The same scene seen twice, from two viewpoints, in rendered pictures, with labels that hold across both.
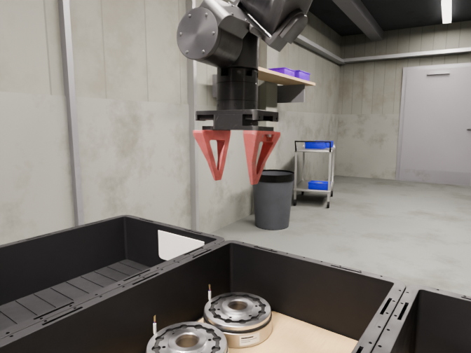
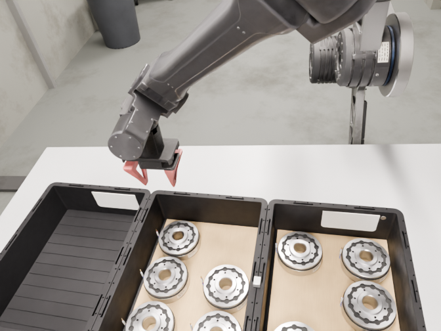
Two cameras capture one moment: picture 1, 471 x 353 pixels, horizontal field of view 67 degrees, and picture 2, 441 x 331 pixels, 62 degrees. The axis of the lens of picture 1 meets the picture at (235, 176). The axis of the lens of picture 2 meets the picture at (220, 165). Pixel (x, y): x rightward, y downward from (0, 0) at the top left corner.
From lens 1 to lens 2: 0.47 m
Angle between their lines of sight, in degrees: 38
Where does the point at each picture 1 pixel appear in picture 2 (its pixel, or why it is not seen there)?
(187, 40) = (118, 150)
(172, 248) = (109, 201)
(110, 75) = not seen: outside the picture
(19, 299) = (23, 281)
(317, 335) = (226, 231)
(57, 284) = (37, 257)
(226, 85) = not seen: hidden behind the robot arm
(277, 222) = (128, 38)
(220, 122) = (144, 165)
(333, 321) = (232, 220)
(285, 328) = (207, 233)
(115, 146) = not seen: outside the picture
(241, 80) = (151, 139)
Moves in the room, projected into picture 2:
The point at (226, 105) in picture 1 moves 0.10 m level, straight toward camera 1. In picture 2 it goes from (145, 154) to (163, 188)
